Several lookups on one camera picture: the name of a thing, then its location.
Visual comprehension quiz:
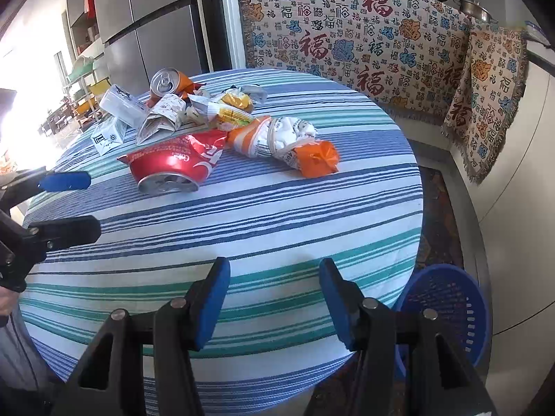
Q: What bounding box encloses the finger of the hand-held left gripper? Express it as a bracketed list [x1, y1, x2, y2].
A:
[0, 166, 92, 209]
[17, 215, 102, 252]

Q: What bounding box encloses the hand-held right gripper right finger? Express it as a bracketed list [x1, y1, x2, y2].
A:
[318, 258, 499, 416]

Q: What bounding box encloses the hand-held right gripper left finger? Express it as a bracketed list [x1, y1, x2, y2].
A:
[51, 257, 231, 416]

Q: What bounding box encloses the small white black-print carton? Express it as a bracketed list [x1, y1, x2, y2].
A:
[90, 119, 128, 157]

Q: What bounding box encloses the white translucent carton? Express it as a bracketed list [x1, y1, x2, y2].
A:
[99, 84, 148, 128]

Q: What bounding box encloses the blue plastic basket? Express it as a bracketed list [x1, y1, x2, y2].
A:
[392, 263, 493, 378]

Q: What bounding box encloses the crushed red soda can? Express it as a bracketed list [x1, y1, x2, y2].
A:
[117, 130, 228, 196]

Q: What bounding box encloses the beige patterned paper carton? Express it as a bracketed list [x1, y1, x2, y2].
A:
[136, 93, 188, 146]

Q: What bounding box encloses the orange snack bag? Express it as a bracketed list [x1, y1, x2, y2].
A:
[145, 67, 194, 107]

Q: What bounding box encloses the orange white wrapper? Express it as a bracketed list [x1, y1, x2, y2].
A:
[228, 115, 340, 179]

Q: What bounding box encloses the yellow white snack wrapper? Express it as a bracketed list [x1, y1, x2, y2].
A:
[206, 88, 256, 131]

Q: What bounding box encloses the silver foil wrapper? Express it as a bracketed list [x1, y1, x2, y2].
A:
[236, 84, 268, 105]

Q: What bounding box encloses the blue green striped tablecloth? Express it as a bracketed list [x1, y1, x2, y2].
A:
[17, 69, 423, 416]

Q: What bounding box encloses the shelf rack with green trays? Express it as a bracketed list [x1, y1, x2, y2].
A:
[65, 56, 111, 118]

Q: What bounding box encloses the grey refrigerator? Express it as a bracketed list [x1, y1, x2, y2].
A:
[91, 0, 209, 96]

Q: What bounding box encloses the white cabinet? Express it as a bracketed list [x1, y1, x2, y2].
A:
[446, 21, 555, 382]

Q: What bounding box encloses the small printed blanket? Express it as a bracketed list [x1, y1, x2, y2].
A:
[441, 24, 529, 184]

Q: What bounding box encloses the patterned cloth-covered furniture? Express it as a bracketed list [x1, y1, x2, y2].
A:
[236, 0, 473, 120]

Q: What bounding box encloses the steel pot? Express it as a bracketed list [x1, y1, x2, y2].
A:
[453, 0, 499, 24]

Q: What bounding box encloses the white blue cloth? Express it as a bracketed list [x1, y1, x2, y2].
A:
[524, 21, 555, 46]

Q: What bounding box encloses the grey wall cabinet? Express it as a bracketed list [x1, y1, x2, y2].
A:
[65, 0, 105, 53]

